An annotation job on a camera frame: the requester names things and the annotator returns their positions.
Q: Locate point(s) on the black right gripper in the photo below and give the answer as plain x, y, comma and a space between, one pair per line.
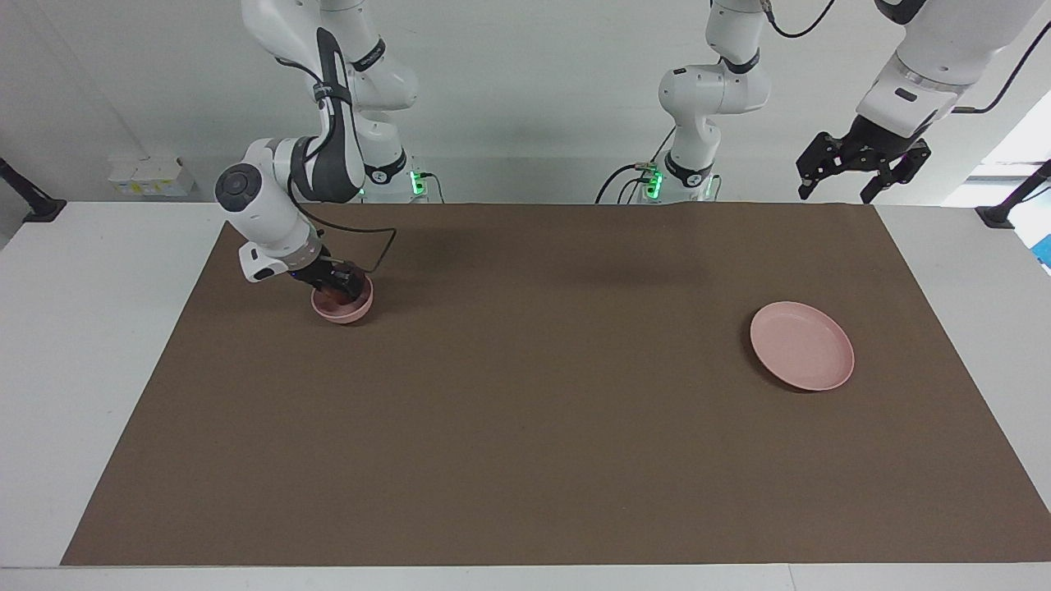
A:
324, 272

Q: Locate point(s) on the black clamp mount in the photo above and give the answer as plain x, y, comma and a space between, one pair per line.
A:
43, 210
998, 216

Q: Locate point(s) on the pink plate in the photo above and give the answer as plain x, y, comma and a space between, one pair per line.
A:
800, 345

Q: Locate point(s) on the blue object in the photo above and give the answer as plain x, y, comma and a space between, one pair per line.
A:
1044, 250

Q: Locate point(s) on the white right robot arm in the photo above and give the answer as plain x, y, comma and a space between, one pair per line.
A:
254, 205

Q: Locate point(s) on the dark red apple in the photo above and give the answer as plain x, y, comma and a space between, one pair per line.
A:
341, 297

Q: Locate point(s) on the pink bowl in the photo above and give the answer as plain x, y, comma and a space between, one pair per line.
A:
345, 315

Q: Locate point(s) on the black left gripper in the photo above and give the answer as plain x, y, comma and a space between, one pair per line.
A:
874, 144

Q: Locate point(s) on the white power strip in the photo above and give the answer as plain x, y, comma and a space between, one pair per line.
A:
152, 179

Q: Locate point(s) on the brown table mat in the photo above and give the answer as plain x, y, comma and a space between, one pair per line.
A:
525, 410

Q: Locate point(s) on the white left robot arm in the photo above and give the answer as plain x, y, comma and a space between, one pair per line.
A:
698, 107

